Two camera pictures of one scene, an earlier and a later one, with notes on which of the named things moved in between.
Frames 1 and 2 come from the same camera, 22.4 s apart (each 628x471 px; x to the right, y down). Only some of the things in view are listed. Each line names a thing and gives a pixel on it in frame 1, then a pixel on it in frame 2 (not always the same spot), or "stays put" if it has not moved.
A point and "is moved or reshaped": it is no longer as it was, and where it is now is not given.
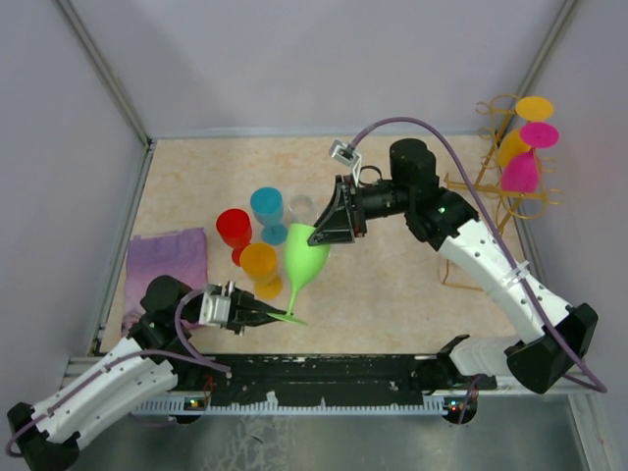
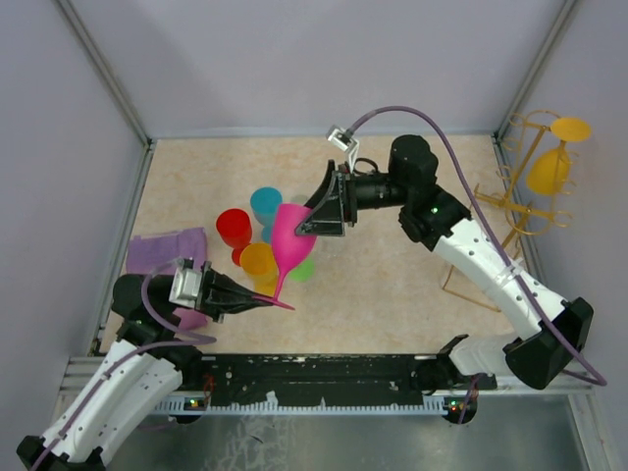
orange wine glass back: [531, 109] to [548, 170]
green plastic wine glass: [304, 262] is moved or reshaped
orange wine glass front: [258, 259] stays put
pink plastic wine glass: [521, 174] to [290, 249]
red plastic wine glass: [234, 229] stays put
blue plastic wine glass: [267, 206] stays put
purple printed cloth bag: [181, 253] stays put
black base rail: [383, 379] stays put
